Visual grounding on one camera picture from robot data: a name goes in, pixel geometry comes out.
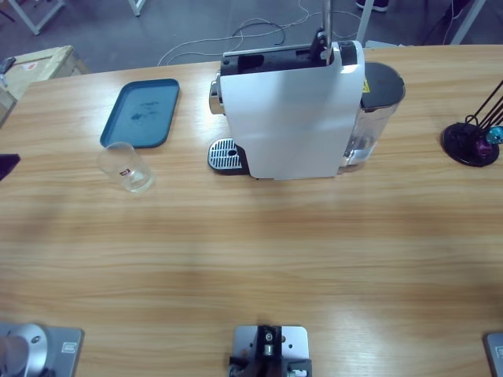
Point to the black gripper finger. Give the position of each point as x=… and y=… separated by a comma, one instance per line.
x=6, y=163

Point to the clear glass cup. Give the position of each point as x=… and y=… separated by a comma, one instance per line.
x=137, y=182

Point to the silver coffee machine lever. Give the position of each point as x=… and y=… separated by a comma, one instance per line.
x=327, y=19

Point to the white capsule coffee machine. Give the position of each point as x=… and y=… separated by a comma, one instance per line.
x=291, y=118

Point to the purple coffee capsule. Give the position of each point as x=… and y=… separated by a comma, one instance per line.
x=482, y=147

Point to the teal coffee capsule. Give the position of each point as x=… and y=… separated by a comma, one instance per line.
x=496, y=135

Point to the small black tool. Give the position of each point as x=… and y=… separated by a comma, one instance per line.
x=7, y=64

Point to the wooden crate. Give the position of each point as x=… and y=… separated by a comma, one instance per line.
x=47, y=63

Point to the blue plastic tray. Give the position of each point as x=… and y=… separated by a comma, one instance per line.
x=137, y=114

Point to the white table leg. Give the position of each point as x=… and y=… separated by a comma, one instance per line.
x=365, y=23
x=137, y=8

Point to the metal grid drip tray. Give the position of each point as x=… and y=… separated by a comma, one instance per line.
x=222, y=155

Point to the clear water tank black lid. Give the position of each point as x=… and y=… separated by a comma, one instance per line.
x=379, y=82

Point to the grey floor box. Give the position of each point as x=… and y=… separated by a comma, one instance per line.
x=385, y=44

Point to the dark sneaker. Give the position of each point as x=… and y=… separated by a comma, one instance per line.
x=377, y=4

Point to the black capsule holder with rods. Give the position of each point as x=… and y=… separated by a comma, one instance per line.
x=460, y=145

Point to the white table frame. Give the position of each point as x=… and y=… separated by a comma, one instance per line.
x=467, y=23
x=35, y=27

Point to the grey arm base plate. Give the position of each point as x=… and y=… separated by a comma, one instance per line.
x=59, y=361
x=495, y=353

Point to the grey mount plate dark post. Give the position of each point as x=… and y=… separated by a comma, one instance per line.
x=294, y=337

